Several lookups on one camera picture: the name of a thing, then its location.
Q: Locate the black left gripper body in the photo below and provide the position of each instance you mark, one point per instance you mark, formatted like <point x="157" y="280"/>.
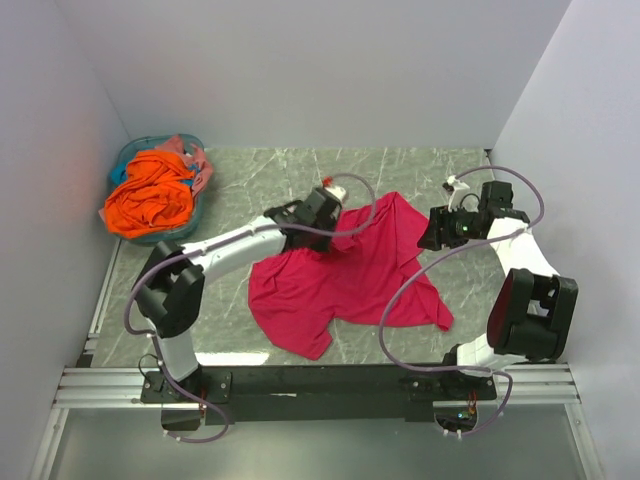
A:
<point x="319" y="241"/>

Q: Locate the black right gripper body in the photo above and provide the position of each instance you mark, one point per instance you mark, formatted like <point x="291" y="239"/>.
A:
<point x="459" y="226"/>

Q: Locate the red t shirt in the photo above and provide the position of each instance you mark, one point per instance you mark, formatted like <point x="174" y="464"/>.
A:
<point x="294" y="296"/>

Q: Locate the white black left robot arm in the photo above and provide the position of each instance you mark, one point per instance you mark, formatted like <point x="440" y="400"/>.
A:
<point x="174" y="277"/>

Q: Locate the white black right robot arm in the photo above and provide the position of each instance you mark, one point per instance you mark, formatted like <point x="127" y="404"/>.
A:
<point x="532" y="314"/>

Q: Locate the pink t shirt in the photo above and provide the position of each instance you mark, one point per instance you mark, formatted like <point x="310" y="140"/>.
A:
<point x="192" y="153"/>

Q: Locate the orange t shirt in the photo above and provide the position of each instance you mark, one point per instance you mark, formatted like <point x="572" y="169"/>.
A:
<point x="156" y="197"/>

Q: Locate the teal plastic laundry basket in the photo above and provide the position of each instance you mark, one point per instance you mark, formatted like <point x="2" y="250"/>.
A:
<point x="125" y="156"/>

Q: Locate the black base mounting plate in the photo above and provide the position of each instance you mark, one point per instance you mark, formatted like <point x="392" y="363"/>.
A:
<point x="343" y="392"/>

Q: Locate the blue garment in basket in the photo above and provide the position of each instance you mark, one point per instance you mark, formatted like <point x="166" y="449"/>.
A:
<point x="118" y="174"/>

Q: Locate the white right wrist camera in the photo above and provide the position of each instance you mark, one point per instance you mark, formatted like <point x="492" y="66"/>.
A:
<point x="457" y="191"/>

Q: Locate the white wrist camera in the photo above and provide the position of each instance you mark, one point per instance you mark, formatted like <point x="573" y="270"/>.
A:
<point x="339" y="192"/>
<point x="457" y="191"/>

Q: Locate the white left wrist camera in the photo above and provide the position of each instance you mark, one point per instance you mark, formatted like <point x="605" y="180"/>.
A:
<point x="339" y="192"/>

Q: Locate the aluminium frame rail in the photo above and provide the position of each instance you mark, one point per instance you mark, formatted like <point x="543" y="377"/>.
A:
<point x="537" y="384"/>

